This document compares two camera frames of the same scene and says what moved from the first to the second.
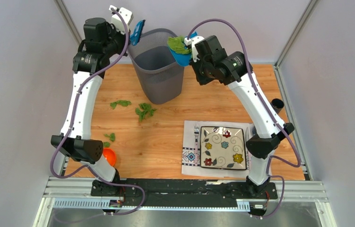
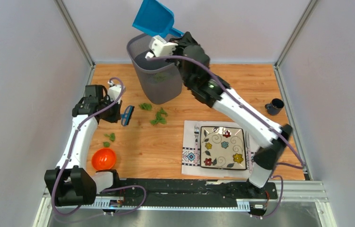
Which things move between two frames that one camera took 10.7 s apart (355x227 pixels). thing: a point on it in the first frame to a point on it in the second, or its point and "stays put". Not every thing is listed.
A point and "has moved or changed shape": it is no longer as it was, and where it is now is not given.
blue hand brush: [134, 38] to [126, 117]
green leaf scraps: [112, 136] stays put
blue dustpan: [183, 59] has moved or changed shape
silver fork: [196, 153] stays put
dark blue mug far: [277, 105] stays put
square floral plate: [222, 147] stays put
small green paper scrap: [124, 103] to [146, 106]
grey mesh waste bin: [160, 75] stays put
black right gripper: [202, 80] to [182, 42]
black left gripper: [111, 29] to [116, 117]
